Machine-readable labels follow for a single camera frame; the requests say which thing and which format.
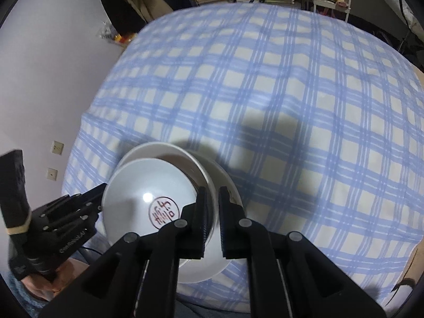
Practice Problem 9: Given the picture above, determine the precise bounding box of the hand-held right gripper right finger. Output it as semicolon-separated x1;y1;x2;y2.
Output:
218;186;388;318

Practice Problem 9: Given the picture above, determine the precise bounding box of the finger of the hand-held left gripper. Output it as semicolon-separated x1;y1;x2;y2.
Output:
0;150;32;236
64;183;108;213

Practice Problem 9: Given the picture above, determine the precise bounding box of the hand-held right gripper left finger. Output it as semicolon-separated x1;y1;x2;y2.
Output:
38;185;207;318

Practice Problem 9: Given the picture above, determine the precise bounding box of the red patterned bowl with mark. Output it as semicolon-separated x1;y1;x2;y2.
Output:
102;157;220;262

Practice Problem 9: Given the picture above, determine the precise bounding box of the large plain white bowl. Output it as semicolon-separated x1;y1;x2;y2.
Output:
177;153;241;284

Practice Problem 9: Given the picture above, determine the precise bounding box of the person's left hand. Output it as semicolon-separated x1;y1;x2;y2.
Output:
20;260;80;302

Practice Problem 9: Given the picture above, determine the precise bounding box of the blue checked tablecloth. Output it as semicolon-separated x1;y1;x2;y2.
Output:
61;2;424;313

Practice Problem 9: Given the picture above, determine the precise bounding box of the pile of snack bags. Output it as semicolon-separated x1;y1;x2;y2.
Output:
96;21;138;45

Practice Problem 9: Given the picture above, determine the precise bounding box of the black hanging garment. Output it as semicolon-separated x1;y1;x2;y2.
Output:
98;0;148;35

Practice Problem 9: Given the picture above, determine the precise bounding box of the cream recliner chair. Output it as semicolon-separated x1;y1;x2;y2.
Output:
381;0;424;40

